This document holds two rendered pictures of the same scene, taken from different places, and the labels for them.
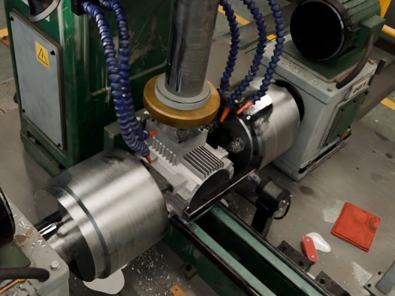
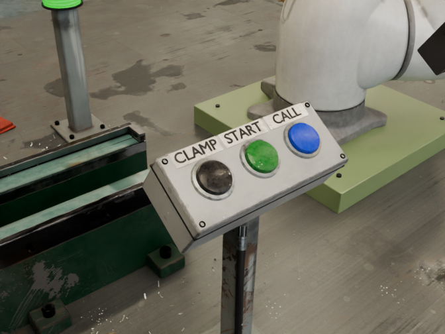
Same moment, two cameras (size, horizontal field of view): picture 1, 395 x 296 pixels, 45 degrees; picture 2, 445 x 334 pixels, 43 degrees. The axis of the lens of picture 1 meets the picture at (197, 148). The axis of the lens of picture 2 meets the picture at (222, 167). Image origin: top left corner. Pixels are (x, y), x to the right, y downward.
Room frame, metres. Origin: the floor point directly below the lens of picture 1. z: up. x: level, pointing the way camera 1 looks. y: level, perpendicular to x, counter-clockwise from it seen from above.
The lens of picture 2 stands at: (0.32, 0.21, 1.33)
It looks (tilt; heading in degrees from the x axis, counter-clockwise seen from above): 34 degrees down; 284
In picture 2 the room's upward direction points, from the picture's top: 1 degrees clockwise
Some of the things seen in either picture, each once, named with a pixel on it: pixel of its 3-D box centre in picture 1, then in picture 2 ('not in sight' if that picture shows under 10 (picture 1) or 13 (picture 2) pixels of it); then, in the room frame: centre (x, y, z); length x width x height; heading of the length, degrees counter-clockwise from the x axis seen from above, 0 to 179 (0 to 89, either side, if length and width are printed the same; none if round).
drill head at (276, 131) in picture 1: (253, 121); not in sight; (1.10, -0.14, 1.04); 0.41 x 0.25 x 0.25; 143
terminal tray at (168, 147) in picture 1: (175, 135); not in sight; (0.90, 0.06, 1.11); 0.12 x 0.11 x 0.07; 53
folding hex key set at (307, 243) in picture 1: (309, 249); not in sight; (0.86, -0.38, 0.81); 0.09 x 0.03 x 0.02; 13
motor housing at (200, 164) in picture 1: (181, 170); not in sight; (0.88, 0.03, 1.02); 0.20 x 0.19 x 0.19; 53
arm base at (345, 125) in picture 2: not in sight; (309, 101); (0.39, -0.69, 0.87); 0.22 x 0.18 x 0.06; 146
